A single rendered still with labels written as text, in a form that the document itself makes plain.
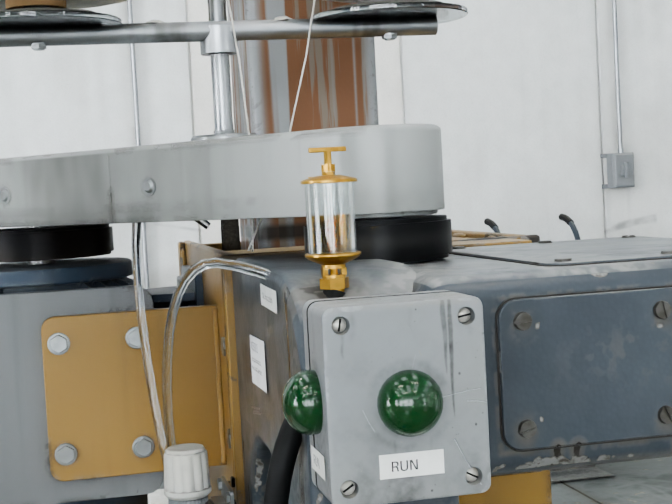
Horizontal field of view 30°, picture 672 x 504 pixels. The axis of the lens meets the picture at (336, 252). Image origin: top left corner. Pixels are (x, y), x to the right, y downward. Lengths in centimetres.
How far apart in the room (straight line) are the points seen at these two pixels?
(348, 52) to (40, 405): 40
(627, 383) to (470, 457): 11
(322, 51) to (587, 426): 55
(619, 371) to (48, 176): 45
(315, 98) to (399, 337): 57
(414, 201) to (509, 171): 541
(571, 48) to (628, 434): 567
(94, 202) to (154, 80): 492
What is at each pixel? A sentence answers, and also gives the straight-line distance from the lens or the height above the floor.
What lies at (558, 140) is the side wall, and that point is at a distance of 624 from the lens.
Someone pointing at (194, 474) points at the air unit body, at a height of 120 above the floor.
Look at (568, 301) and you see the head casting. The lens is 64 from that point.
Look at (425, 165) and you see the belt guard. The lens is 74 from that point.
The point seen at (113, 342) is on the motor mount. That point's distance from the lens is 97.
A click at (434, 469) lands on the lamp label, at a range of 57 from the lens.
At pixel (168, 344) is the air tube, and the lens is 76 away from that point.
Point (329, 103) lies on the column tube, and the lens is 111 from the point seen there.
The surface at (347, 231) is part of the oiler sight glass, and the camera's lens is 63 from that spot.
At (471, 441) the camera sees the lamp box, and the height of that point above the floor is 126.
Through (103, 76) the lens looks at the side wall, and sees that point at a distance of 578.
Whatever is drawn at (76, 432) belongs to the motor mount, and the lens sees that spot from 98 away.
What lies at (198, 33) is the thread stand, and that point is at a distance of 93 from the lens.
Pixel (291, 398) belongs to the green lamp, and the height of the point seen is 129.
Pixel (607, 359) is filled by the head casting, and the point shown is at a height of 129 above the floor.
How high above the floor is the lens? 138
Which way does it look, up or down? 3 degrees down
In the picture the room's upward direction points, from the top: 3 degrees counter-clockwise
